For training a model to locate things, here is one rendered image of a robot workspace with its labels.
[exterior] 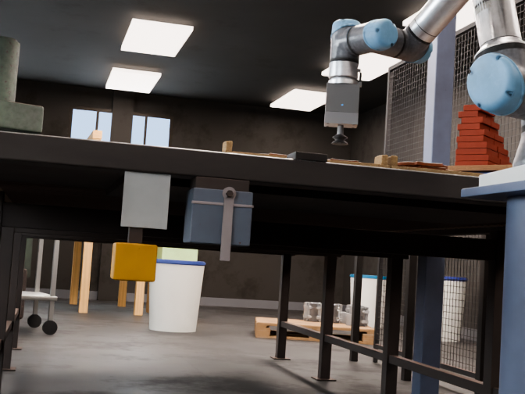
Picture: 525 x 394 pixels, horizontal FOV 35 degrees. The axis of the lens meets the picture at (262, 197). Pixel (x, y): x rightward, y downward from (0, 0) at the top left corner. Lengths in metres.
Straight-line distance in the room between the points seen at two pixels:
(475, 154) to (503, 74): 1.37
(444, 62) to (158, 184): 2.67
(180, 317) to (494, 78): 6.24
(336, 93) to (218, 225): 0.52
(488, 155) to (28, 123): 6.03
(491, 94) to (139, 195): 0.77
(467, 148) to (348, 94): 1.03
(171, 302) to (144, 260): 5.93
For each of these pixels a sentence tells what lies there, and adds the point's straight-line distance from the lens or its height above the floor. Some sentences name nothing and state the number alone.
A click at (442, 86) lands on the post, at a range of 4.30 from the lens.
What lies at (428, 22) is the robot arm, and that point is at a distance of 2.16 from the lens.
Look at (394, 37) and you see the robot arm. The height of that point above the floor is 1.24.
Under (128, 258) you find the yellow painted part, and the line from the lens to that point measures 1.82.
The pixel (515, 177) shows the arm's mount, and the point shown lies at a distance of 1.80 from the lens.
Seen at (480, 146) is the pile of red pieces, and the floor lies 1.14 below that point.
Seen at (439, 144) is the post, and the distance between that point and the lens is 4.25.
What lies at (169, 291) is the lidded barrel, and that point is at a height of 0.37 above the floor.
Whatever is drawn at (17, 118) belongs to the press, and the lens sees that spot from 8.46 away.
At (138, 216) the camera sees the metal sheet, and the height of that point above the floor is 0.76.
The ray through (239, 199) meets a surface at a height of 0.81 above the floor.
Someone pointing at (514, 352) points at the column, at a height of 0.53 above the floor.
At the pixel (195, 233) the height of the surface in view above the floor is 0.73.
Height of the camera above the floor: 0.68
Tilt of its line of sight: 4 degrees up
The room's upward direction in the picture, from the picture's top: 4 degrees clockwise
